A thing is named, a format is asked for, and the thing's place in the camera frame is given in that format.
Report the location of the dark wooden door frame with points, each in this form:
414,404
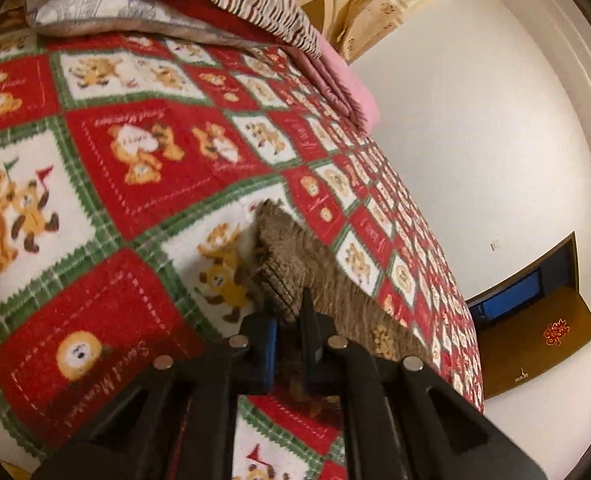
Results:
573,260

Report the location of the brown striped knit sweater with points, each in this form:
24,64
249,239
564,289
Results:
325,270

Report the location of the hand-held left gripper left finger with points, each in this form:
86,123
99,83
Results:
272,341

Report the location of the red bear print blanket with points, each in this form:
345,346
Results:
125,210

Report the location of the grey patterned pillow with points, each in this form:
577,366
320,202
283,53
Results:
100,12

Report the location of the brown wooden door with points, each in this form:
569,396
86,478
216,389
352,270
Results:
540,360

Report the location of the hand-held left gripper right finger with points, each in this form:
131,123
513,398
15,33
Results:
309,356

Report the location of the red paper door decoration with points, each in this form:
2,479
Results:
557,331

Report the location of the pink folded blanket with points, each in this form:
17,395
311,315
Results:
345,90

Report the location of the brown cream headboard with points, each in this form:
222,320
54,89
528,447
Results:
320,5

